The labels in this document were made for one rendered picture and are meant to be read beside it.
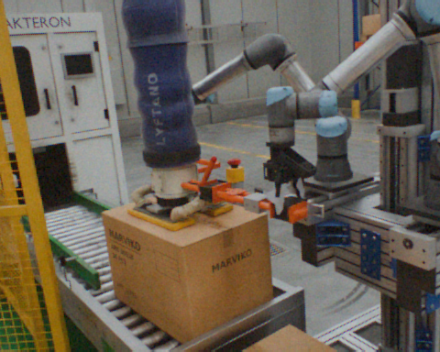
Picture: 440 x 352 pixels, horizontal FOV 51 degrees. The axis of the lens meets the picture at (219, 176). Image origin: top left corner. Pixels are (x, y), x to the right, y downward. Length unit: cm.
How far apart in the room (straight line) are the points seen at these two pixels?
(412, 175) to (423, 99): 26
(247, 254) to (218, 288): 17
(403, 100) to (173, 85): 79
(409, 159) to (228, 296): 79
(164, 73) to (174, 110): 13
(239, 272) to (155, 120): 63
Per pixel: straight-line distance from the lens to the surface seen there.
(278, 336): 178
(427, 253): 143
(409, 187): 174
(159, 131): 171
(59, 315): 226
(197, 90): 195
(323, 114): 132
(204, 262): 162
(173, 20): 170
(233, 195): 153
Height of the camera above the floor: 153
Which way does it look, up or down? 14 degrees down
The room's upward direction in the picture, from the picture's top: 5 degrees counter-clockwise
